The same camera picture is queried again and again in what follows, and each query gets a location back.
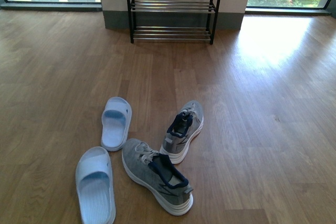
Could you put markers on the grey sneaker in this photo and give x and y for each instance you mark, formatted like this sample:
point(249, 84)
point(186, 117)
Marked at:
point(154, 171)
point(185, 127)

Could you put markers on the light blue slipper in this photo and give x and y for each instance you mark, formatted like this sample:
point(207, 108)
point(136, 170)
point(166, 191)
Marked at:
point(94, 184)
point(116, 120)

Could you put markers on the black metal shoe rack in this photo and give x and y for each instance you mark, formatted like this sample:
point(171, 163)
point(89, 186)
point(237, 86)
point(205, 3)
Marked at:
point(172, 20)

